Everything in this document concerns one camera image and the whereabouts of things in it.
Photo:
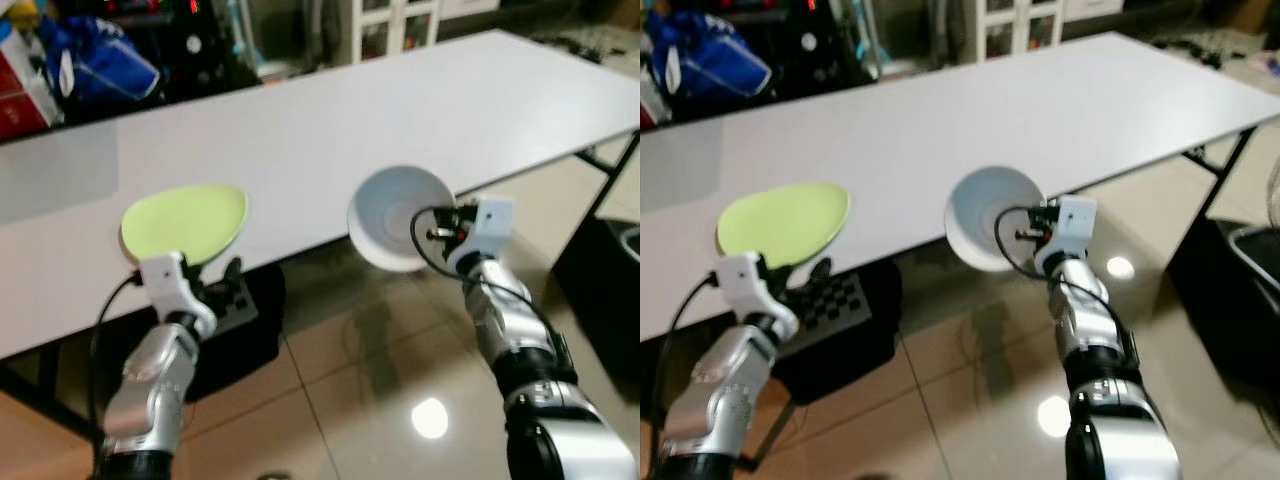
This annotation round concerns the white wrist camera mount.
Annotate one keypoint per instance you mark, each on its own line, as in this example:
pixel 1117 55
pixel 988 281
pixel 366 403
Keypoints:
pixel 750 285
pixel 1072 225
pixel 490 225
pixel 168 285

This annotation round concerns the blue bag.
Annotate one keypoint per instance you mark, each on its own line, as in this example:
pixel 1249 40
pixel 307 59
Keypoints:
pixel 100 65
pixel 710 60

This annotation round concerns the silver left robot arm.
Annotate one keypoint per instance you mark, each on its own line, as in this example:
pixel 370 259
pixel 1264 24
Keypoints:
pixel 155 380
pixel 725 385

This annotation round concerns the black chair checkered cushion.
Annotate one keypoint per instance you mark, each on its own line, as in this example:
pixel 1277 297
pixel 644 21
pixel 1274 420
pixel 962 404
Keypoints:
pixel 250 320
pixel 850 320

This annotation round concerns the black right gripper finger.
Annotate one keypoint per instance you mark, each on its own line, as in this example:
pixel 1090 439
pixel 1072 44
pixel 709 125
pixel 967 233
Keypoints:
pixel 437 234
pixel 1023 234

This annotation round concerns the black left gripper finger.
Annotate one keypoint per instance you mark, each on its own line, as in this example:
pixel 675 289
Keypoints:
pixel 233 273
pixel 821 273

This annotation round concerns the white shelf unit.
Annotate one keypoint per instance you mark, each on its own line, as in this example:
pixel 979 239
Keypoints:
pixel 395 30
pixel 1010 25

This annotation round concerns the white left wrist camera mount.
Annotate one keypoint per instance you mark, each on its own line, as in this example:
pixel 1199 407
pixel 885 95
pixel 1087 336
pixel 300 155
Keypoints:
pixel 168 285
pixel 750 285

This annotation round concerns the white ceramic bowl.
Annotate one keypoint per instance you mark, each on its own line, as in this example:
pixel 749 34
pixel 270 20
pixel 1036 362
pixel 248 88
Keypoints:
pixel 385 215
pixel 975 215

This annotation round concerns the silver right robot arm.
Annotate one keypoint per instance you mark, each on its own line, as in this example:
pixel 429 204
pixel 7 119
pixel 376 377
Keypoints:
pixel 1095 330
pixel 520 330

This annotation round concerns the black storage bin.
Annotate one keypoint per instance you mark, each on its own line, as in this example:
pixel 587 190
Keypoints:
pixel 1230 310
pixel 600 300

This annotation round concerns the white dining table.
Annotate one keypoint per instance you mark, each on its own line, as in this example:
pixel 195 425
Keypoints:
pixel 350 120
pixel 1000 110

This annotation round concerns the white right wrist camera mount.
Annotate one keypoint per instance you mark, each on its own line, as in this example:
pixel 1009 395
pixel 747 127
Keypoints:
pixel 490 225
pixel 1072 225

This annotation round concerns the red white box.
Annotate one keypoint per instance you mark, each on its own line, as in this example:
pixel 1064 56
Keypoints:
pixel 20 90
pixel 648 105

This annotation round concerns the light green plate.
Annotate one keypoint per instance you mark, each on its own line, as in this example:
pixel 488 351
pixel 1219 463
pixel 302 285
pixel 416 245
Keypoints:
pixel 185 222
pixel 785 222

